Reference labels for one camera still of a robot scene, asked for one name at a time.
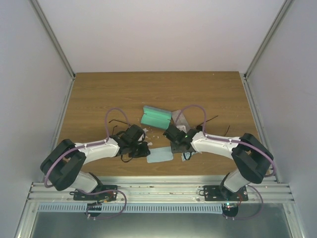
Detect teal glasses case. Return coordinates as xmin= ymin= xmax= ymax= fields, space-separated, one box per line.
xmin=141 ymin=106 xmax=172 ymax=130

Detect dark round sunglasses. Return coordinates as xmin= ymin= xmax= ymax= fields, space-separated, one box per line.
xmin=195 ymin=115 xmax=230 ymax=136

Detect thin-frame clear glasses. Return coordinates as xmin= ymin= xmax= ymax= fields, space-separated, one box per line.
xmin=108 ymin=119 xmax=130 ymax=135

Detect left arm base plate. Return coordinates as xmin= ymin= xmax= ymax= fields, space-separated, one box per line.
xmin=69 ymin=185 xmax=118 ymax=202

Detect blue cleaning cloth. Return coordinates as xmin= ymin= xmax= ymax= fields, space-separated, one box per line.
xmin=181 ymin=152 xmax=198 ymax=162
xmin=147 ymin=147 xmax=173 ymax=164

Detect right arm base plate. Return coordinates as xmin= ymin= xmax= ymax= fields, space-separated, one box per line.
xmin=198 ymin=185 xmax=249 ymax=202

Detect grey glasses case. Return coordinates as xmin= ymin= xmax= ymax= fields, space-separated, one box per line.
xmin=172 ymin=110 xmax=191 ymax=132

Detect crumpled blue cleaning cloth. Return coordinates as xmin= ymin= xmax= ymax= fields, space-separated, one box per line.
xmin=181 ymin=152 xmax=198 ymax=162

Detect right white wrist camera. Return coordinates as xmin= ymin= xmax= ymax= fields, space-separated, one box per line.
xmin=176 ymin=125 xmax=187 ymax=133

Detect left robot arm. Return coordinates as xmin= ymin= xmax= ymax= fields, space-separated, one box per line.
xmin=40 ymin=124 xmax=150 ymax=200

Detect aluminium frame rail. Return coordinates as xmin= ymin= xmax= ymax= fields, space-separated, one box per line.
xmin=27 ymin=175 xmax=294 ymax=203

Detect slotted cable duct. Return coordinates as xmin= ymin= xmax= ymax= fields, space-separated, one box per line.
xmin=38 ymin=202 xmax=222 ymax=214

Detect white paper scraps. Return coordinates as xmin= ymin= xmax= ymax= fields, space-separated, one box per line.
xmin=142 ymin=127 xmax=159 ymax=146

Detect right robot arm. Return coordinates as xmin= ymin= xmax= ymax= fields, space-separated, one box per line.
xmin=163 ymin=125 xmax=275 ymax=201

